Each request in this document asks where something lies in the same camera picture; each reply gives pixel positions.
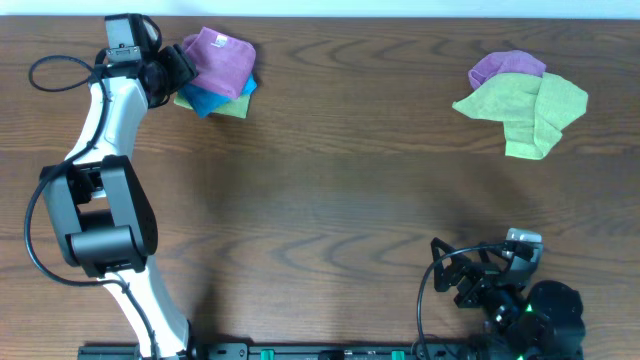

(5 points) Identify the purple microfiber cloth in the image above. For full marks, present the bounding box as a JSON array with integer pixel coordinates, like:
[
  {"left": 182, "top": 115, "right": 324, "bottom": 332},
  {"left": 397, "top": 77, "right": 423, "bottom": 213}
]
[{"left": 182, "top": 27, "right": 256, "bottom": 99}]

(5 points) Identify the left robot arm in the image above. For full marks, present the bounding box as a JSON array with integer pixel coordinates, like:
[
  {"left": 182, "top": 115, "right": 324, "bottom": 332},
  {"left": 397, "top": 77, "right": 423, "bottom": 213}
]
[{"left": 24, "top": 45, "right": 197, "bottom": 359}]

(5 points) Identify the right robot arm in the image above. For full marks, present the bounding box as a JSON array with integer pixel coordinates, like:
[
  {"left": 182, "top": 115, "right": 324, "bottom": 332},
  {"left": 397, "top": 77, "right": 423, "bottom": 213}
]
[{"left": 416, "top": 228, "right": 586, "bottom": 359}]

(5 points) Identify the green folded cloth under blue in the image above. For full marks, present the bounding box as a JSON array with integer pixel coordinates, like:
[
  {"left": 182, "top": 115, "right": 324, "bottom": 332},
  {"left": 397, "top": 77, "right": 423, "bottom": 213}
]
[{"left": 197, "top": 94, "right": 251, "bottom": 119}]

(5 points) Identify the green crumpled cloth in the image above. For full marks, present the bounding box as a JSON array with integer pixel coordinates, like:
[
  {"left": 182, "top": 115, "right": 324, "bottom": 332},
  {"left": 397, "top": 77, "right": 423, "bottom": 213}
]
[{"left": 452, "top": 72, "right": 589, "bottom": 160}]

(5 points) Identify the right black cable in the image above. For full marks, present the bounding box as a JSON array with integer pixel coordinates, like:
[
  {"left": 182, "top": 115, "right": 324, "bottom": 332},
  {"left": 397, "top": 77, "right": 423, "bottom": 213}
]
[{"left": 415, "top": 242, "right": 516, "bottom": 360}]

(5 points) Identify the black cable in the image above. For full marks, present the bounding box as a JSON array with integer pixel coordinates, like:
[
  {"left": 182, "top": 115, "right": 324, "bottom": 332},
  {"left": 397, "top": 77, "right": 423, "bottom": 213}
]
[
  {"left": 415, "top": 242, "right": 516, "bottom": 360},
  {"left": 23, "top": 14, "right": 164, "bottom": 360}
]

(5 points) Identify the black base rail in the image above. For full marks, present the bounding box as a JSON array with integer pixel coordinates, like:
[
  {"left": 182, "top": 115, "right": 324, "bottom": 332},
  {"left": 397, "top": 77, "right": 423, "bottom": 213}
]
[{"left": 77, "top": 340, "right": 585, "bottom": 360}]

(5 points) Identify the left black cable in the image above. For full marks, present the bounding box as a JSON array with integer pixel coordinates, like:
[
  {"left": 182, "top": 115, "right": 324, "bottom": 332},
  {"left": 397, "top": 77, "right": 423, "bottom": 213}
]
[{"left": 23, "top": 14, "right": 164, "bottom": 360}]

